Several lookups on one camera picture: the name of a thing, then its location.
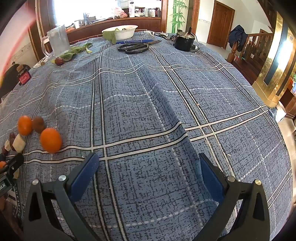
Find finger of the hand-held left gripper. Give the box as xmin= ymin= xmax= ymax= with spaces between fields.
xmin=0 ymin=152 xmax=25 ymax=175

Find glass ashtray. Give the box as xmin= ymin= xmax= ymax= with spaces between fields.
xmin=33 ymin=58 xmax=49 ymax=68

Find clear glass mug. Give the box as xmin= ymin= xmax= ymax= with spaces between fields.
xmin=41 ymin=25 xmax=71 ymax=58

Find wooden partition frame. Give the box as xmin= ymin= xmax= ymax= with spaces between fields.
xmin=35 ymin=0 xmax=200 ymax=62

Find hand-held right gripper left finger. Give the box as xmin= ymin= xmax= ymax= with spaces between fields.
xmin=22 ymin=152 xmax=102 ymax=241

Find glass partition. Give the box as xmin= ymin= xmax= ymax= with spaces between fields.
xmin=53 ymin=0 xmax=162 ymax=26

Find tangled cables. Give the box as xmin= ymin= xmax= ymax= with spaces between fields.
xmin=143 ymin=30 xmax=177 ymax=40

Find wooden door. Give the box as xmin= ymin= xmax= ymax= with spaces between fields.
xmin=206 ymin=0 xmax=235 ymax=49

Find blue pen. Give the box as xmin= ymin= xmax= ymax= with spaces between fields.
xmin=116 ymin=39 xmax=154 ymax=44

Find blue plaid tablecloth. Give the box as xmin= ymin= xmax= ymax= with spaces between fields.
xmin=0 ymin=30 xmax=292 ymax=241

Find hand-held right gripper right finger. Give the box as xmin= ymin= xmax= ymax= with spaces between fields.
xmin=194 ymin=152 xmax=271 ymax=241

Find green leaf vegetable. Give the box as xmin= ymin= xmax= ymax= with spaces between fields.
xmin=102 ymin=28 xmax=121 ymax=45
xmin=60 ymin=43 xmax=93 ymax=61

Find pink plastic bag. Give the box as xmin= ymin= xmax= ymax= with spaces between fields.
xmin=111 ymin=6 xmax=128 ymax=19

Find brown kiwi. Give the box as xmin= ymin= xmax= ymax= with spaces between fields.
xmin=32 ymin=116 xmax=46 ymax=134

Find black scissors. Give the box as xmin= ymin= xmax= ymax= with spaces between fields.
xmin=117 ymin=40 xmax=162 ymax=54

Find black leather sofa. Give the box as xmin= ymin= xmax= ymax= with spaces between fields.
xmin=0 ymin=62 xmax=21 ymax=100

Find gold framed panel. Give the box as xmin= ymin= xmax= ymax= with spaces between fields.
xmin=252 ymin=11 xmax=296 ymax=107

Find bamboo wall painting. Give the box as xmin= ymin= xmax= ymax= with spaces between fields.
xmin=166 ymin=0 xmax=189 ymax=33

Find wooden stair railing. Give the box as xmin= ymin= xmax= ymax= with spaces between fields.
xmin=227 ymin=29 xmax=277 ymax=85

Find white bowl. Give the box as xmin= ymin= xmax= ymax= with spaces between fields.
xmin=102 ymin=25 xmax=139 ymax=41

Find orange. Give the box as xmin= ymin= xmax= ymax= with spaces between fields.
xmin=40 ymin=127 xmax=63 ymax=154
xmin=18 ymin=115 xmax=33 ymax=136

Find dark jacket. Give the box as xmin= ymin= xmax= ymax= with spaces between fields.
xmin=228 ymin=25 xmax=247 ymax=52

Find wooden counter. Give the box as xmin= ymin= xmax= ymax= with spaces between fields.
xmin=65 ymin=17 xmax=162 ymax=43

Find black round device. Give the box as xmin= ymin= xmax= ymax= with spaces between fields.
xmin=173 ymin=27 xmax=200 ymax=52

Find dark jar red label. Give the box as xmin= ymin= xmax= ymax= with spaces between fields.
xmin=17 ymin=65 xmax=31 ymax=85

